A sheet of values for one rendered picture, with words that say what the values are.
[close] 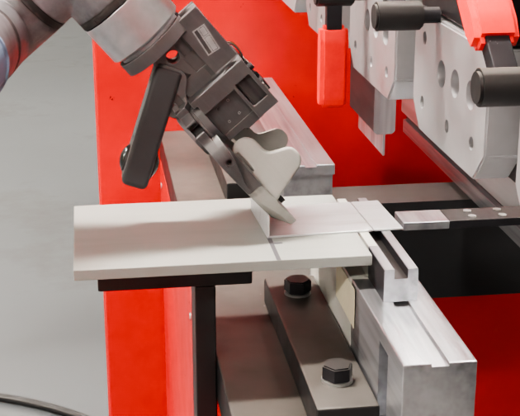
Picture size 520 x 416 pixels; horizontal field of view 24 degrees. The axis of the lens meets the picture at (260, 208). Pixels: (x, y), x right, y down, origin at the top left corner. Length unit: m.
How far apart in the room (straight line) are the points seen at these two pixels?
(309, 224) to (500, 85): 0.61
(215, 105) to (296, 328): 0.23
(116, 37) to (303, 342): 0.33
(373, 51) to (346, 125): 1.11
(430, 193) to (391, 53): 0.80
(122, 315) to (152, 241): 0.98
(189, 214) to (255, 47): 0.82
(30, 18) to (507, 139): 0.51
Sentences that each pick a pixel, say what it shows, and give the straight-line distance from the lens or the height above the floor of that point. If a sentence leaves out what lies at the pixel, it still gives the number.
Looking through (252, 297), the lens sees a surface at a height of 0.88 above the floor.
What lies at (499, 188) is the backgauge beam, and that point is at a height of 0.94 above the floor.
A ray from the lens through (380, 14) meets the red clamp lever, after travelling 0.74.
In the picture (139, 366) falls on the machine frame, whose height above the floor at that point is 0.45.
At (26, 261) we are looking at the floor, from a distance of 3.93.
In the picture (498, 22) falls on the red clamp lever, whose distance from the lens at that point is 0.58.
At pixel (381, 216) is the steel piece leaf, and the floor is 1.00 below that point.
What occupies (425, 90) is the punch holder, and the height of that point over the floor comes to 1.20.
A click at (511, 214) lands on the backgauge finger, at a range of 1.18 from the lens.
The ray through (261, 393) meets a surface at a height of 0.87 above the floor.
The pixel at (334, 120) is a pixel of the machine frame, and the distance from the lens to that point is 2.02.
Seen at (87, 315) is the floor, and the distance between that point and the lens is 3.49.
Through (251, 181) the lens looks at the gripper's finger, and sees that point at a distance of 1.09.
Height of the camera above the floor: 1.38
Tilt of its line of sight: 18 degrees down
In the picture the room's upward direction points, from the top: straight up
